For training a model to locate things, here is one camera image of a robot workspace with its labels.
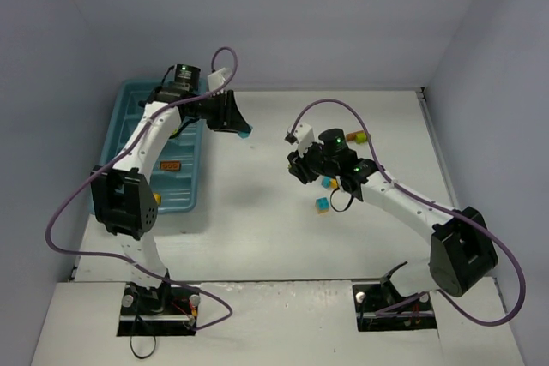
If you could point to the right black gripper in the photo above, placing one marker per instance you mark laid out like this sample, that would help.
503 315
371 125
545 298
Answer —
301 164

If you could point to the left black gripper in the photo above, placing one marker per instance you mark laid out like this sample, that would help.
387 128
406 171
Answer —
221 110

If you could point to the small green lego brick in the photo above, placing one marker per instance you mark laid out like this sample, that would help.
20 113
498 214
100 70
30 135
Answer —
359 137

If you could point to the orange brown lego brick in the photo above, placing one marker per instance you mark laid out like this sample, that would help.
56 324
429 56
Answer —
172 165

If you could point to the yellow striped lego piece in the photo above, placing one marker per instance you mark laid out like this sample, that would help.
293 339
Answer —
158 199

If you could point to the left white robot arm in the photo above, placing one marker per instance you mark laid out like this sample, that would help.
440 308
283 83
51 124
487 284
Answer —
123 199

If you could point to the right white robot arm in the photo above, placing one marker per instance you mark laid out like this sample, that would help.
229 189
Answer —
459 254

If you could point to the green blue yellow lego stack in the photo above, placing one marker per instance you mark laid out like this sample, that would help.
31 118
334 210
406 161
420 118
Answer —
329 183

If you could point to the blue yellow lego cube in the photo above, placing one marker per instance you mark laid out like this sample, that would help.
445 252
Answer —
322 205

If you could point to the teal plastic compartment tray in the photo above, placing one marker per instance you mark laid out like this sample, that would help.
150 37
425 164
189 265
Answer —
178 189

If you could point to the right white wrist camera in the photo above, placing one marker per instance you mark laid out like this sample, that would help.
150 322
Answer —
303 136

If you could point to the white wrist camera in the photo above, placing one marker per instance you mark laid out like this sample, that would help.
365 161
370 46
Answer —
217 80
303 136

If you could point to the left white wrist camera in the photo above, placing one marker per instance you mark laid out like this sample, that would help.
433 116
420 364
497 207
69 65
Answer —
217 80

